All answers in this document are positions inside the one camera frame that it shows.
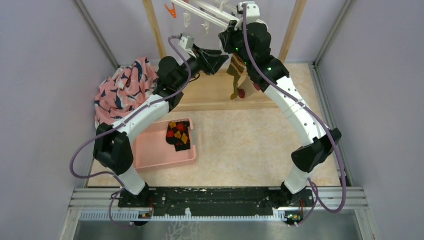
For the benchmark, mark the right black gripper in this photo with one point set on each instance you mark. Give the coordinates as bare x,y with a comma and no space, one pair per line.
227,36

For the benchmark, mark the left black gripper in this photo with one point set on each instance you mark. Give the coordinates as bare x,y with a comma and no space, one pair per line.
214,59

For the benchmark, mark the green striped sock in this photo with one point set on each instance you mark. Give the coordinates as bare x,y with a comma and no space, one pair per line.
236,69

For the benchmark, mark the white plastic clip hanger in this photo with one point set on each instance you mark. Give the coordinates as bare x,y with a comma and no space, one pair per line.
213,12

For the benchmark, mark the wooden hanger stand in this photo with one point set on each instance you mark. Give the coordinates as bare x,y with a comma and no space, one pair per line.
212,93

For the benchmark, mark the beige purple sock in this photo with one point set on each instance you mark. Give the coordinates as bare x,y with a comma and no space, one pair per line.
247,88

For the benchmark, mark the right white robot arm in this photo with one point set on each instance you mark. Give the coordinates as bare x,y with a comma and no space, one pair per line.
318,142

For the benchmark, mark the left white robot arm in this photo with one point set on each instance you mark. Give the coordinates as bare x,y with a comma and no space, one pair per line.
113,143

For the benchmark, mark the argyle patterned sock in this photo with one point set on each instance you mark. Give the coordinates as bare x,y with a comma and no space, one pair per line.
178,135

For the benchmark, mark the pink patterned cloth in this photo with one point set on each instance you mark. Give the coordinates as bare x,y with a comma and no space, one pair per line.
122,93

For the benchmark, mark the pink plastic basket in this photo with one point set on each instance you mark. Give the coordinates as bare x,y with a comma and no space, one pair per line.
152,152

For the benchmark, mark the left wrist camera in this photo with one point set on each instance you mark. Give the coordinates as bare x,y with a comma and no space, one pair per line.
186,42

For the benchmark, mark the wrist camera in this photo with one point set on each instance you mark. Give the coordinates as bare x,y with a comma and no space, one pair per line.
250,13
186,42

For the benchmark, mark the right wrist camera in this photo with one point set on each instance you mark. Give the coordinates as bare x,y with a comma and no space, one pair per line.
250,13

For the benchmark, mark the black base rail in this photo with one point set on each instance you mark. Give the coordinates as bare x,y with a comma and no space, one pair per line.
193,204

